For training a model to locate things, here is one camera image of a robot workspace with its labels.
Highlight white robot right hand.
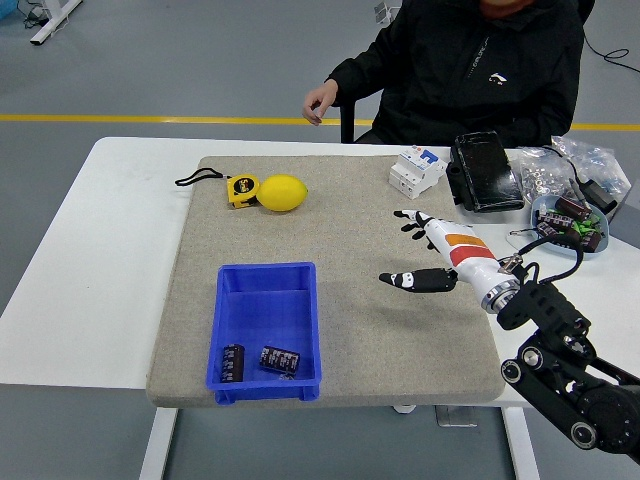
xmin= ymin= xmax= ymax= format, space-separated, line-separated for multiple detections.
xmin=378 ymin=208 xmax=512 ymax=300

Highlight blue plastic box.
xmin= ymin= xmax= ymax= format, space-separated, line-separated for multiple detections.
xmin=204 ymin=260 xmax=322 ymax=405

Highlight black wrapped case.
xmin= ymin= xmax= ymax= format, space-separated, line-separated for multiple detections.
xmin=444 ymin=130 xmax=526 ymax=214

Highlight white circuit breaker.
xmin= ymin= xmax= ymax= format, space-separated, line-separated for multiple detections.
xmin=388 ymin=145 xmax=448 ymax=201

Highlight light blue bowl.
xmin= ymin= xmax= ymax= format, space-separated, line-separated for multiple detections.
xmin=529 ymin=193 xmax=611 ymax=261

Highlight plastic bag of metal washers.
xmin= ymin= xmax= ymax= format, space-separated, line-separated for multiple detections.
xmin=512 ymin=146 xmax=569 ymax=202

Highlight green terminal block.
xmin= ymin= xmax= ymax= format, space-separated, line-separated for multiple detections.
xmin=569 ymin=214 xmax=604 ymax=236

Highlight grey-brown mat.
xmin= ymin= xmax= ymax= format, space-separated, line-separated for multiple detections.
xmin=145 ymin=154 xmax=507 ymax=410

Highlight black power adapter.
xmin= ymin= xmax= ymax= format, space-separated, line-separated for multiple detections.
xmin=582 ymin=178 xmax=620 ymax=216

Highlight plastic bag of blue parts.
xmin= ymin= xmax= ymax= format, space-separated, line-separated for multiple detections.
xmin=551 ymin=135 xmax=632 ymax=201

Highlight grey metal floor plate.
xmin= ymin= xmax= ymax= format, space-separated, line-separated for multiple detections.
xmin=433 ymin=405 xmax=479 ymax=428

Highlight black chair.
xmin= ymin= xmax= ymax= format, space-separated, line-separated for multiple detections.
xmin=339 ymin=92 xmax=381 ymax=145

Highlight person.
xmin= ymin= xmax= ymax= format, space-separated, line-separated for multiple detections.
xmin=324 ymin=0 xmax=586 ymax=147

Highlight yellow lemon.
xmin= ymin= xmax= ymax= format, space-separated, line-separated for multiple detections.
xmin=255 ymin=173 xmax=309 ymax=213

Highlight white table leg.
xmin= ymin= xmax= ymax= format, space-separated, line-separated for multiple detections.
xmin=502 ymin=407 xmax=541 ymax=480
xmin=138 ymin=407 xmax=179 ymax=480

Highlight person's hand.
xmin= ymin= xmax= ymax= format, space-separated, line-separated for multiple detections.
xmin=301 ymin=80 xmax=341 ymax=126

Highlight yellow tape measure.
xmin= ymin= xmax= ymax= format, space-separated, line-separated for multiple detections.
xmin=174 ymin=167 xmax=262 ymax=209

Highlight thin black wire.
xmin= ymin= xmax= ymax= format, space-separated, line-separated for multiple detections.
xmin=508 ymin=225 xmax=540 ymax=252

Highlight grey metal bracket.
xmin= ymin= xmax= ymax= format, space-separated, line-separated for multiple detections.
xmin=373 ymin=0 xmax=401 ymax=24

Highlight black floor cable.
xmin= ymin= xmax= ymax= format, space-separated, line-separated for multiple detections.
xmin=583 ymin=37 xmax=640 ymax=74

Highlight white background table frame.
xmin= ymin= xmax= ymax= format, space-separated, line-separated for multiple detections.
xmin=29 ymin=0 xmax=84 ymax=46

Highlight black floor cables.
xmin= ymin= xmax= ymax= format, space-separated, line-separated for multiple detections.
xmin=18 ymin=0 xmax=54 ymax=29

